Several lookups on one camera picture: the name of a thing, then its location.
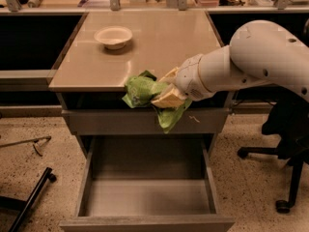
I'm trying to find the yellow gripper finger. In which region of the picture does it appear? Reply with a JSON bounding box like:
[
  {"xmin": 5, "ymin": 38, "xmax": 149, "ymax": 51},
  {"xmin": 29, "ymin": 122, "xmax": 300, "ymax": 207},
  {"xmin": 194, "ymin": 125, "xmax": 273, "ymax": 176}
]
[
  {"xmin": 159, "ymin": 67, "xmax": 179, "ymax": 83},
  {"xmin": 151, "ymin": 84, "xmax": 187, "ymax": 108}
]

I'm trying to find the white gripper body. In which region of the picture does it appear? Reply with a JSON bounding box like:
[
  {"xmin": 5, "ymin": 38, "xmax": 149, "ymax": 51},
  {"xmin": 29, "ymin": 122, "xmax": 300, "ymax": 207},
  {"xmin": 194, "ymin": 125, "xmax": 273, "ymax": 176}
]
[{"xmin": 175, "ymin": 54, "xmax": 214, "ymax": 102}]

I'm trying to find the green rice chip bag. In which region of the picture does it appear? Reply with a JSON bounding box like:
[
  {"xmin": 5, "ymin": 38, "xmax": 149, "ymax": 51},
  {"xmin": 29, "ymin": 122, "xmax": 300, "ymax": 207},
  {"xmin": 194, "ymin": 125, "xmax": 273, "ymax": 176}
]
[{"xmin": 122, "ymin": 71, "xmax": 192, "ymax": 133}]

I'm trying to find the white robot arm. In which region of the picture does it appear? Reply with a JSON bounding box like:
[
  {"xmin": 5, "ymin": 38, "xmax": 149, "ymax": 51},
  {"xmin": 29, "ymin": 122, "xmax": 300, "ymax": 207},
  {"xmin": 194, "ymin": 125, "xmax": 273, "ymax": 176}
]
[{"xmin": 152, "ymin": 20, "xmax": 309, "ymax": 108}]

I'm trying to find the grey drawer cabinet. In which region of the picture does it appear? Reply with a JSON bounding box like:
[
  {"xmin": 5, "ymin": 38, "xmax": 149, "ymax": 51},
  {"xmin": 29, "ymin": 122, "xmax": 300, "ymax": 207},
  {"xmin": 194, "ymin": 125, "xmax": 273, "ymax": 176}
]
[{"xmin": 47, "ymin": 9, "xmax": 241, "ymax": 158}]

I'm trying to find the grey top drawer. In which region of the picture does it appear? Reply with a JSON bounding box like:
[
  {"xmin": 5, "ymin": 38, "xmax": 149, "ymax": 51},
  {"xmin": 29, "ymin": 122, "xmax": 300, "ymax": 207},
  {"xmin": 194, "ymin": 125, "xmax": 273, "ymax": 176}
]
[{"xmin": 62, "ymin": 108, "xmax": 228, "ymax": 135}]

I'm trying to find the open grey middle drawer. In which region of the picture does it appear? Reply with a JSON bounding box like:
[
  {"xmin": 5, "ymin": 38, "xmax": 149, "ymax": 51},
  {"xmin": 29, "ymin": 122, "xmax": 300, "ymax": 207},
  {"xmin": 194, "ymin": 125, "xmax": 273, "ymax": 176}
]
[{"xmin": 60, "ymin": 135, "xmax": 234, "ymax": 232}]

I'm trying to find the white paper bowl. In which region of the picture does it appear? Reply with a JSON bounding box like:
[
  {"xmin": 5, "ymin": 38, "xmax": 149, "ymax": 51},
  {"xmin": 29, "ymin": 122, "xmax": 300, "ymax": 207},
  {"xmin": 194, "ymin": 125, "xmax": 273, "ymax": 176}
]
[{"xmin": 94, "ymin": 26, "xmax": 132, "ymax": 50}]

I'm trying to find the black office chair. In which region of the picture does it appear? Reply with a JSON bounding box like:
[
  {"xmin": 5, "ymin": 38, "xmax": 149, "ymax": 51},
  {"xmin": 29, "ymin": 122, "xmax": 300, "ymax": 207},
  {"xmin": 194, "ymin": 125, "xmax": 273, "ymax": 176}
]
[{"xmin": 238, "ymin": 94, "xmax": 309, "ymax": 214}]

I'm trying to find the grey metal rod tool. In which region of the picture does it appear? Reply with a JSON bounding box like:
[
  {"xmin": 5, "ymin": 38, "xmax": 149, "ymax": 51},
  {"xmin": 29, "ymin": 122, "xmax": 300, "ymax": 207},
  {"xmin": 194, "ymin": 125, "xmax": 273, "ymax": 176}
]
[{"xmin": 0, "ymin": 135, "xmax": 52, "ymax": 157}]

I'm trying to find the black stand leg with caster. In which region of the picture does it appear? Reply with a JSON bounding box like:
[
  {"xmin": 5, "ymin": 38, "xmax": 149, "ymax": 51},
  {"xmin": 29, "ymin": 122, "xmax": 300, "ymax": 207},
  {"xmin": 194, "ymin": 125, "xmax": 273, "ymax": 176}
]
[{"xmin": 0, "ymin": 167, "xmax": 57, "ymax": 232}]

